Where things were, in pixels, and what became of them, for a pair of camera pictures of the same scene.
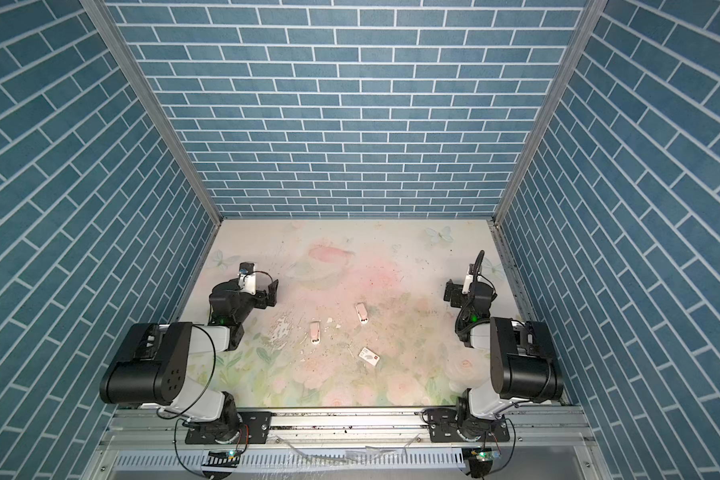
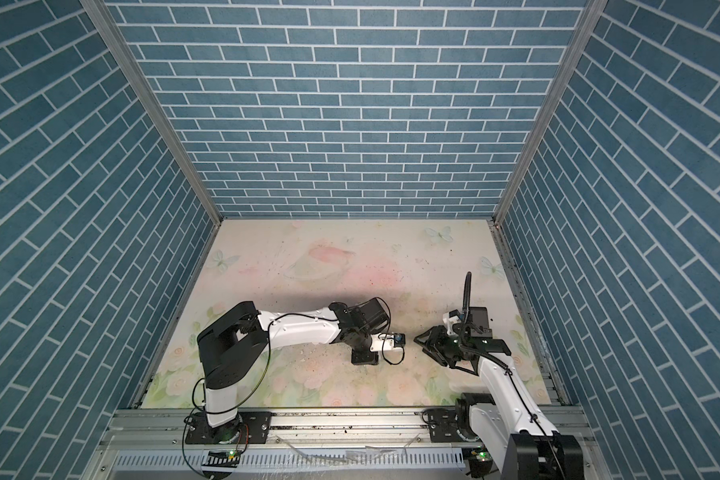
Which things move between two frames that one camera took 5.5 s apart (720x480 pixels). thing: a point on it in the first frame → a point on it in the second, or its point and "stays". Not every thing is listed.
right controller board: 480,461 stays
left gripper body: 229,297 → 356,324
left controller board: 223,458 stays
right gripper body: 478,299 → 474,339
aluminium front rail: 349,446 stays
